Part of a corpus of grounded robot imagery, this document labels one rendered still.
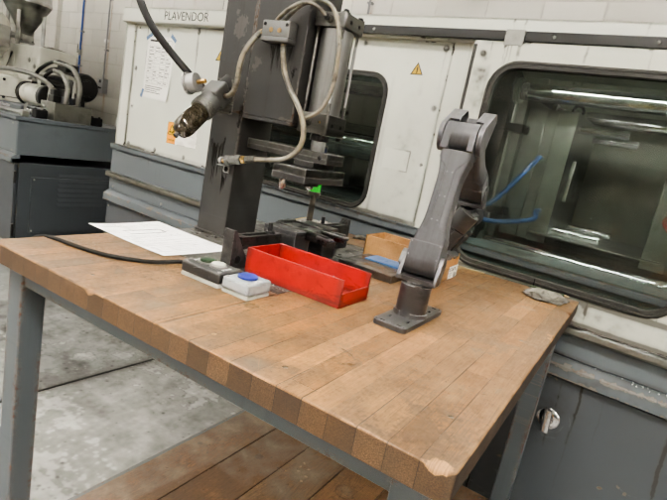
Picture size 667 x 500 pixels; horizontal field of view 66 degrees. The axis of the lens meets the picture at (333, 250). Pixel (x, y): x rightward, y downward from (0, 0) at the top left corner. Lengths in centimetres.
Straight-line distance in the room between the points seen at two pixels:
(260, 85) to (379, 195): 75
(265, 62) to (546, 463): 146
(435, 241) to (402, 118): 96
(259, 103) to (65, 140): 304
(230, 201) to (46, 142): 293
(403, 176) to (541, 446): 101
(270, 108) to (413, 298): 63
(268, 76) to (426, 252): 63
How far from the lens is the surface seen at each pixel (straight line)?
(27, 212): 429
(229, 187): 143
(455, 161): 106
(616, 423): 178
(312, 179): 125
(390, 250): 148
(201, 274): 104
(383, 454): 64
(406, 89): 194
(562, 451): 184
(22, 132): 418
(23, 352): 126
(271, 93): 136
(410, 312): 102
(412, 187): 188
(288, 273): 107
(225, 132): 145
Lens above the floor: 122
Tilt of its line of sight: 12 degrees down
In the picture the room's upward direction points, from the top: 11 degrees clockwise
